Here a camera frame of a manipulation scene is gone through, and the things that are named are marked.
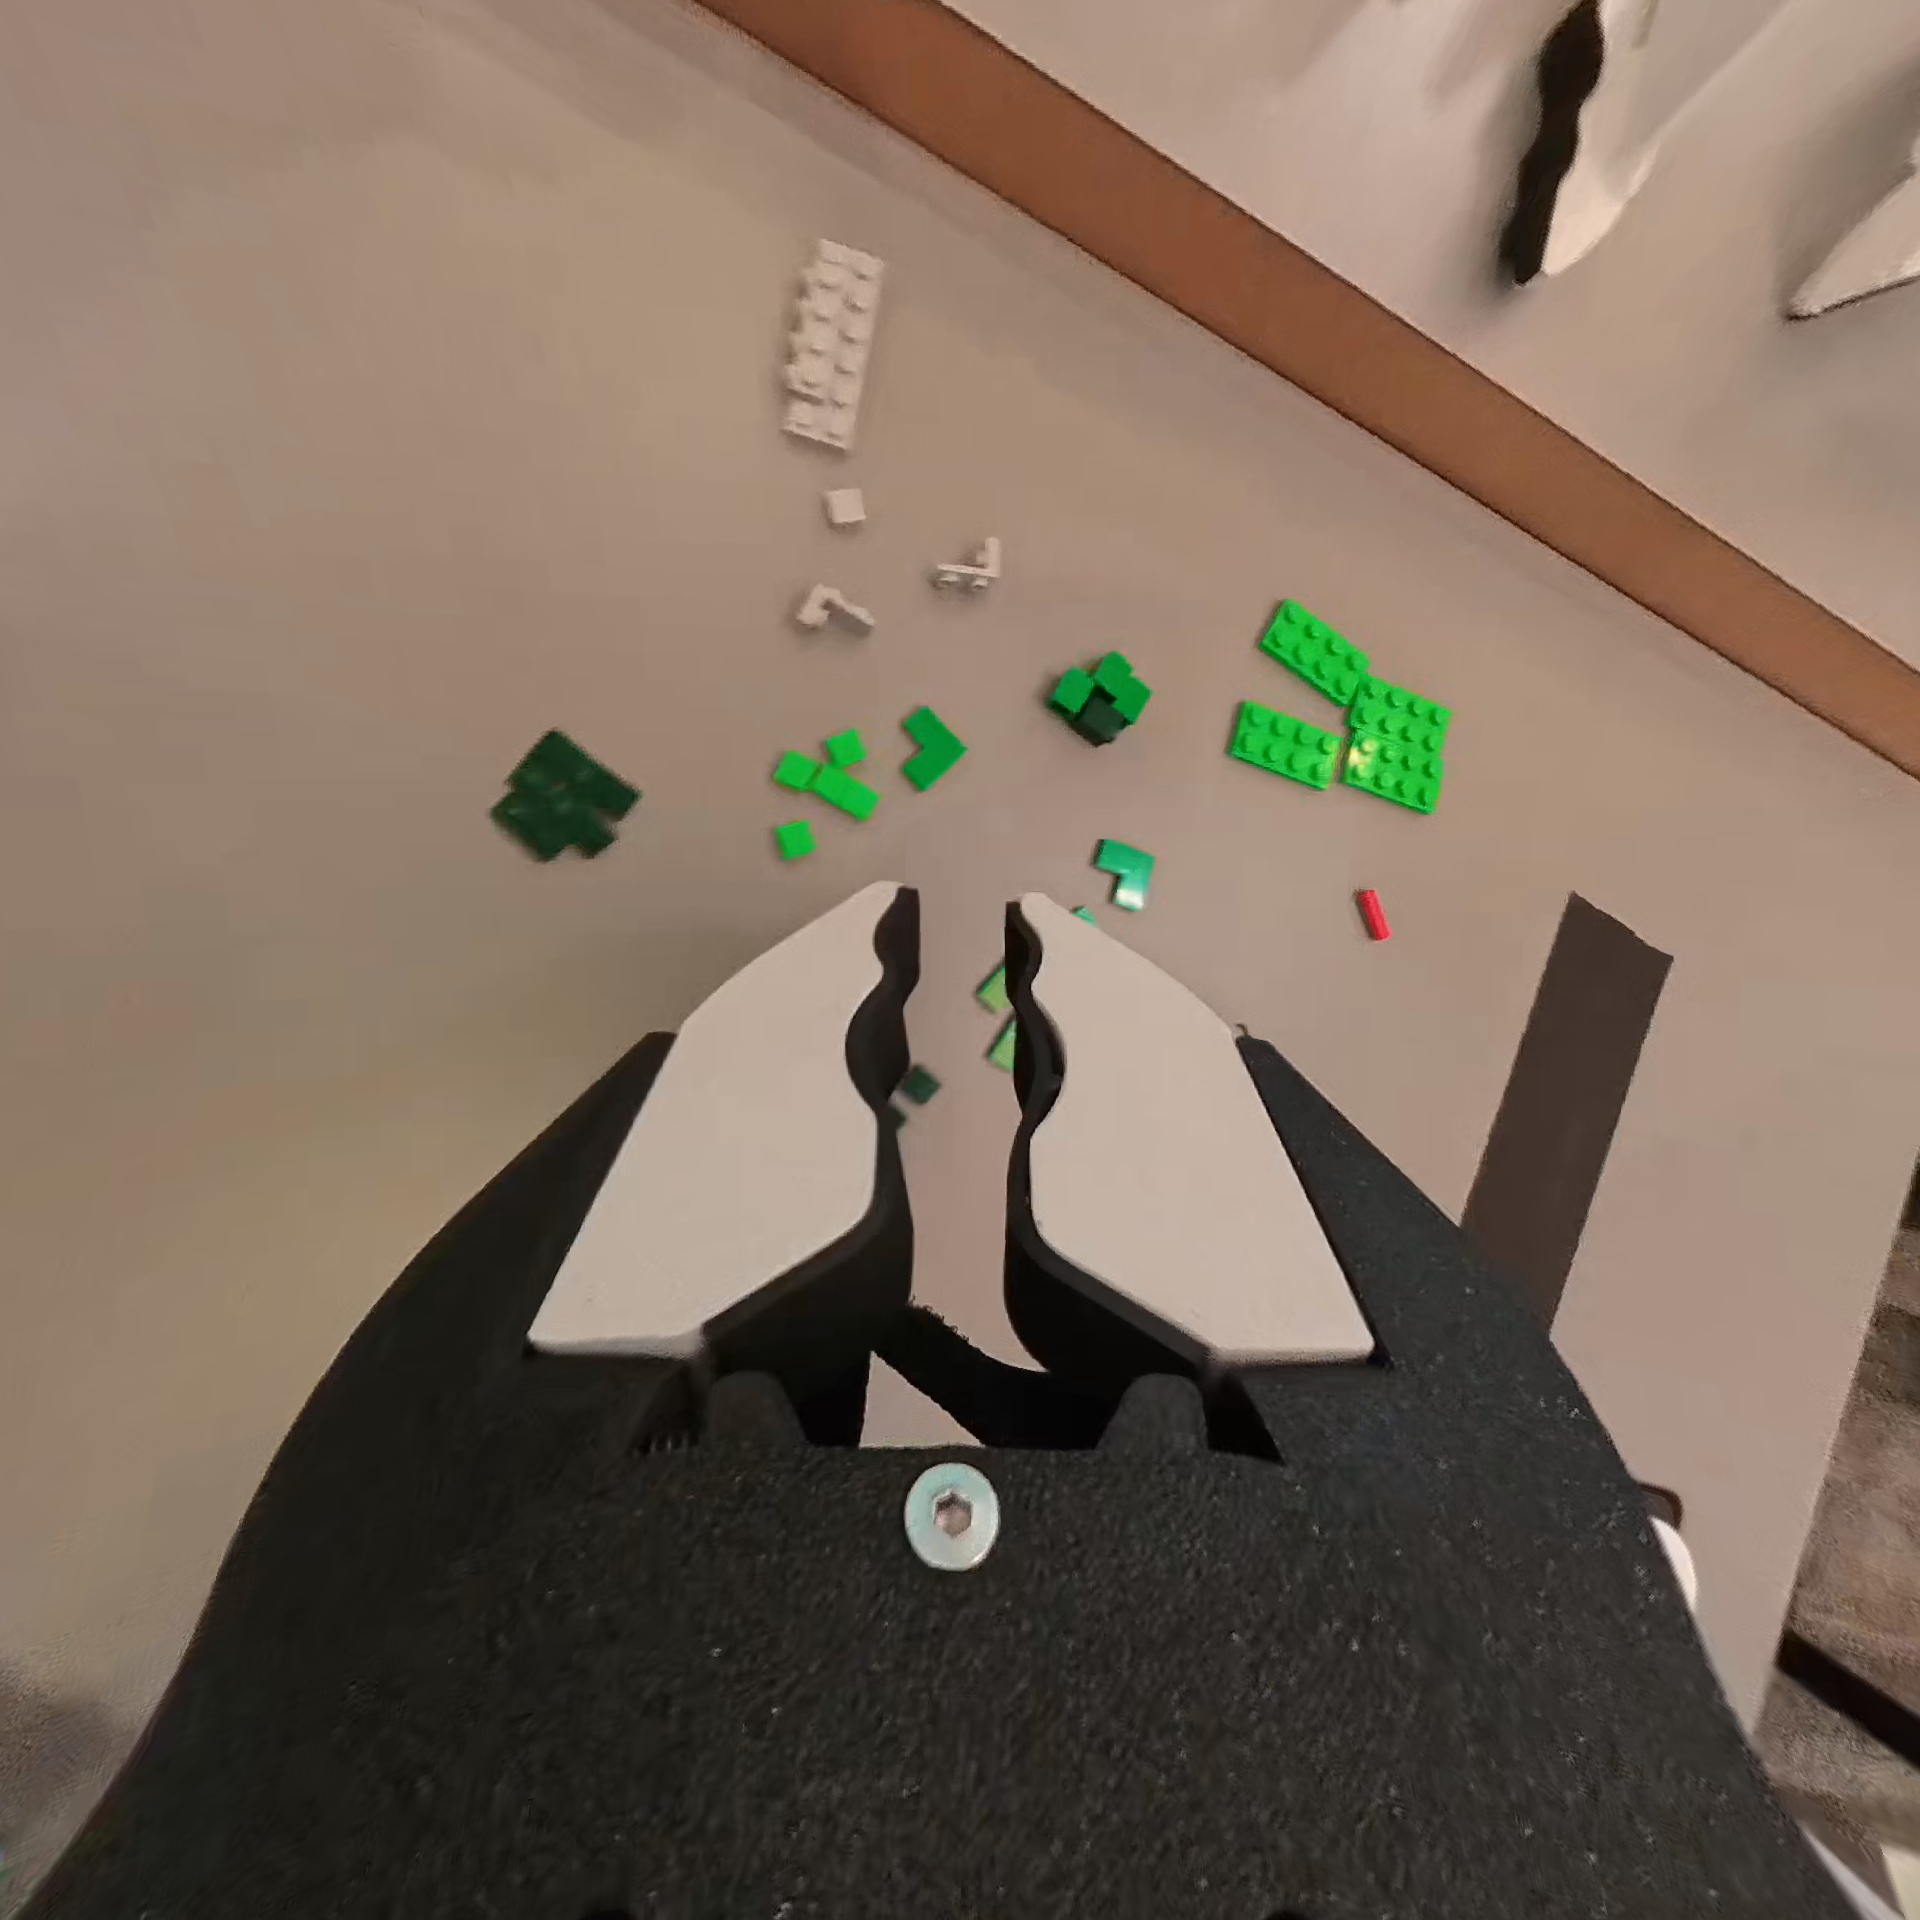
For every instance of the green studded toy brick plate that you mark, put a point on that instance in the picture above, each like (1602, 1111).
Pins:
(1283, 743)
(1312, 650)

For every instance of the large green studded brick plate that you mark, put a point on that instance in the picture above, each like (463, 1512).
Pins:
(1398, 746)

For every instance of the white bracket toy brick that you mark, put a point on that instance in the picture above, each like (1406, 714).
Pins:
(975, 569)

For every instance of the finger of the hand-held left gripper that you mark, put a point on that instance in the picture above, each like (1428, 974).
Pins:
(1876, 255)
(1599, 182)

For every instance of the small dark green toy brick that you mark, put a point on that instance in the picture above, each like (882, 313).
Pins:
(917, 1083)

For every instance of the green rectangular toy tile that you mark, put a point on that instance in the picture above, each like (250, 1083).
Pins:
(844, 793)

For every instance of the dark brown strip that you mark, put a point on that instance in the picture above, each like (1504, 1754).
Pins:
(1570, 1109)

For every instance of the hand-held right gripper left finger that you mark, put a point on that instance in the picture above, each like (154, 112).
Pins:
(722, 1142)

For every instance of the small white square toy brick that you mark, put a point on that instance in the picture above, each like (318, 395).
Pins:
(844, 507)

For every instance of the green toy brick block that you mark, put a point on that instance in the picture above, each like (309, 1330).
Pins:
(1101, 698)

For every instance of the long white toy brick plate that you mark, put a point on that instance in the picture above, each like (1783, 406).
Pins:
(831, 342)

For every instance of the white hooked toy brick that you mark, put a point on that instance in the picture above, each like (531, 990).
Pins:
(819, 613)

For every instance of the dark green toy brick pile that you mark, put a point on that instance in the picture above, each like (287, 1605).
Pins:
(563, 795)

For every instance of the green corner toy brick plate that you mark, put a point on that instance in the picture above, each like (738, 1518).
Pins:
(1132, 878)
(934, 757)

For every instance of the light green toy tile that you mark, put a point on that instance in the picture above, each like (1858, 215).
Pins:
(997, 992)

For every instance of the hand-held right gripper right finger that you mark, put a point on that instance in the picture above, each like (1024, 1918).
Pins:
(1186, 1184)

